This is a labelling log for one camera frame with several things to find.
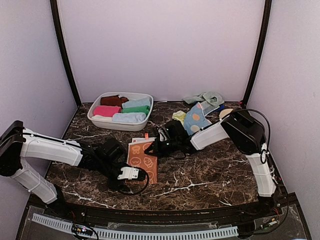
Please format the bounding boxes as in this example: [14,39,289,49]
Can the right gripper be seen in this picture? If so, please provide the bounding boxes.
[145,138,180,158]

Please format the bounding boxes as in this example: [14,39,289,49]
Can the orange bunny towel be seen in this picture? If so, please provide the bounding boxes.
[127,133,158,185]

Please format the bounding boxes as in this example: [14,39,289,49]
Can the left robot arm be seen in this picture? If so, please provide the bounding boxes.
[0,120,139,218]

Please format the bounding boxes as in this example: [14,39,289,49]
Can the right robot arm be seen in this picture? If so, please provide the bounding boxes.
[144,109,277,217]

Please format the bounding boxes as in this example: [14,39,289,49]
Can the light blue rolled towel front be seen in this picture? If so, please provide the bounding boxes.
[112,112,147,123]

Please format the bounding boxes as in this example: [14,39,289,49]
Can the light blue rolled towel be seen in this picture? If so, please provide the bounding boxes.
[122,97,152,109]
[112,112,147,123]

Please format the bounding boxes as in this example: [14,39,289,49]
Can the green rolled towel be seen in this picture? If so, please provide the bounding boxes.
[121,105,150,115]

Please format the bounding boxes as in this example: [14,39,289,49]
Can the green patterned small towel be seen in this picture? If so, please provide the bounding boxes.
[172,110,187,125]

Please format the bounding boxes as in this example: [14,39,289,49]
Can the pink rolled towel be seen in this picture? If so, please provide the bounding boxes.
[93,105,122,117]

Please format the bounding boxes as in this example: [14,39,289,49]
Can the white plastic basin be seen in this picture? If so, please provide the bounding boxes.
[87,92,154,132]

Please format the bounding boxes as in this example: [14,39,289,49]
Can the light blue rolled towel back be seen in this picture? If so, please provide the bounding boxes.
[122,97,152,109]

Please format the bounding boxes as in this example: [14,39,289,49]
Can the blue polka dot towel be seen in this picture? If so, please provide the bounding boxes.
[183,102,212,136]

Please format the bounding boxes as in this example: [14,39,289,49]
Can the brown rolled towel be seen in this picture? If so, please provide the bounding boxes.
[100,94,129,108]

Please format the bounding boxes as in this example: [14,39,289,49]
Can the grey green crumpled towel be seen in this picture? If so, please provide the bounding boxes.
[182,91,225,116]

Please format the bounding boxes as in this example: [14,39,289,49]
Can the dark blue object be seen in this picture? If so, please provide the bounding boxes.
[216,104,225,112]

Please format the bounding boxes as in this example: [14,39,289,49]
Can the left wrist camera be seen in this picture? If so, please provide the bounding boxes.
[117,166,140,180]

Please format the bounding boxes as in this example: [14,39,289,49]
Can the white slotted cable duct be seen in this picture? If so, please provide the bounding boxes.
[31,213,239,240]

